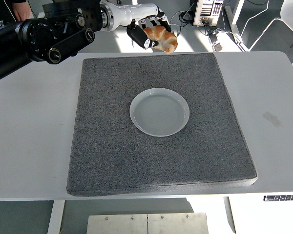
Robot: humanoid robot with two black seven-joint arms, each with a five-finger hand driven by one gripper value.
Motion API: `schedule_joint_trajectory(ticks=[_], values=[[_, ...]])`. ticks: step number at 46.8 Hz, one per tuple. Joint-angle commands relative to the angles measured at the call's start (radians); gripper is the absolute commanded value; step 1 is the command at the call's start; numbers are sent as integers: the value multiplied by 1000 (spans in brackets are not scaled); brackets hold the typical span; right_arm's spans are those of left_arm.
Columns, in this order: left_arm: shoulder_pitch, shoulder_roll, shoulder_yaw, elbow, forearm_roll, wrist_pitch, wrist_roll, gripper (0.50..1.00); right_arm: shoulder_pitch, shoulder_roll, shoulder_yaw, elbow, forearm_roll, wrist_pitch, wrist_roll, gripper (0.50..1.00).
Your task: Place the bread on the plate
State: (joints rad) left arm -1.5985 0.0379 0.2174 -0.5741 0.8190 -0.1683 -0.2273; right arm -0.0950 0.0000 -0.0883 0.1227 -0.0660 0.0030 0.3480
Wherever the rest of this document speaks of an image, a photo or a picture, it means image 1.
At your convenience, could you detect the grey speckled mat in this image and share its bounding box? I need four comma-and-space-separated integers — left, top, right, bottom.
66, 52, 258, 197

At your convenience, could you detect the black table control panel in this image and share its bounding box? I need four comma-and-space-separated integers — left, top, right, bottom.
263, 194, 293, 202

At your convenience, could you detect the golden brown croissant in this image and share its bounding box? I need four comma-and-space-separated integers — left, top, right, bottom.
143, 25, 179, 54

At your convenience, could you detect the person's hand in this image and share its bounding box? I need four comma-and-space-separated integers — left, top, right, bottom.
12, 1, 31, 22

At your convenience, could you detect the person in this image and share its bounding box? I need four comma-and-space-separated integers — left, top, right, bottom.
0, 0, 32, 25

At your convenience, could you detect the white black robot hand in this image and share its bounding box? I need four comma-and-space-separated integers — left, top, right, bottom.
114, 2, 173, 51

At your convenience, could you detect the white power strip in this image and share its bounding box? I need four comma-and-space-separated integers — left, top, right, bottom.
208, 29, 245, 52

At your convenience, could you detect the white chair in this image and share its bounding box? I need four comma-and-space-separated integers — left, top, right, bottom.
239, 0, 293, 67

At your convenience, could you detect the white table leg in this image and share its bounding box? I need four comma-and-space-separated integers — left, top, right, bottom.
46, 199, 66, 234
223, 196, 237, 234

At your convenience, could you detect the black floor cable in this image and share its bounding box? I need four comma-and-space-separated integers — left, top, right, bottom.
169, 4, 195, 39

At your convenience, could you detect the grey metal plate with screws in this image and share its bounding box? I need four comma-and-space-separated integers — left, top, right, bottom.
86, 212, 209, 234

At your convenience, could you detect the white computer tower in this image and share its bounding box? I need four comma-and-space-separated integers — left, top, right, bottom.
192, 0, 224, 27

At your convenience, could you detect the round grey plate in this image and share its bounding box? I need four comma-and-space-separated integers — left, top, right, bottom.
129, 87, 190, 138

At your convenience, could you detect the white slanted desk leg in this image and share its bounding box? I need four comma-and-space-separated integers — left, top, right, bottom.
224, 0, 250, 51

